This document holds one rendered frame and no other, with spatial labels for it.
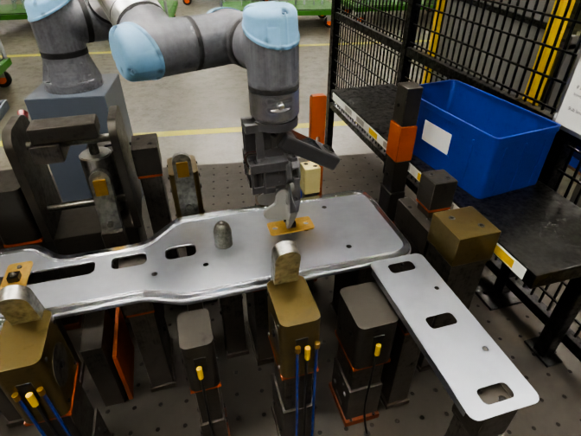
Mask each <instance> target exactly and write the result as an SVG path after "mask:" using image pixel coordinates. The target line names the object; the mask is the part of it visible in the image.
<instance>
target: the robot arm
mask: <svg viewBox="0 0 581 436"><path fill-rule="evenodd" d="M24 6H25V10H26V12H27V15H28V21H29V23H30V26H31V28H32V31H33V34H34V37H35V41H36V44H37V46H38V48H39V51H40V54H41V58H42V84H43V86H44V89H45V91H46V92H47V93H52V94H76V93H85V92H89V91H92V90H94V89H96V88H98V87H101V86H102V85H103V84H104V81H103V78H102V74H101V72H100V71H99V70H98V68H97V66H96V65H95V63H94V62H93V59H92V58H91V56H90V55H89V52H88V48H87V45H86V44H87V43H90V42H101V41H107V40H109V43H110V48H111V51H112V57H113V60H115V62H116V66H117V69H118V71H119V72H120V73H121V75H122V76H123V77H124V78H125V79H126V80H128V81H131V82H136V81H147V80H160V79H161V78H162V77H167V76H171V75H176V74H184V73H188V72H194V71H199V70H203V69H209V68H213V67H221V66H225V65H230V64H235V65H237V66H240V67H242V68H245V69H246V71H247V81H248V92H249V103H250V114H251V115H252V116H249V117H242V118H241V128H242V137H243V146H244V147H242V153H243V164H244V171H245V175H246V180H247V182H248V184H249V187H250V188H252V194H253V195H257V194H261V195H259V197H258V202H259V204H261V205H268V206H269V207H268V208H266V209H265V210H264V217H265V218H266V219H273V220H284V222H285V220H286V227H287V228H291V226H292V224H293V222H294V220H295V219H296V217H297V213H298V211H299V206H300V198H301V192H300V180H301V171H300V163H299V160H298V158H297V156H299V157H302V158H304V159H306V160H309V161H311V162H313V163H315V164H318V165H320V166H323V167H325V168H327V169H330V170H334V169H335V167H336V166H337V164H338V163H339V162H340V158H339V157H338V156H337V155H336V154H335V151H334V150H333V148H332V147H331V146H329V145H327V144H322V143H320V142H318V141H316V140H315V139H312V138H309V137H307V136H305V135H303V134H301V133H299V132H297V131H293V130H292V129H294V128H296V127H297V125H298V114H299V42H300V34H299V31H298V20H297V9H296V8H295V7H294V6H293V5H292V4H290V3H286V2H276V1H268V2H257V3H250V4H248V5H247V6H246V7H245V8H244V9H243V12H242V11H240V10H237V9H235V8H231V7H217V8H213V9H211V10H209V11H208V12H207V13H206V14H200V15H192V16H178V17H171V18H169V17H168V16H167V14H166V13H165V12H164V10H163V8H162V6H161V5H160V3H159V2H158V1H157V0H25V2H24ZM263 185H264V186H263Z"/></svg>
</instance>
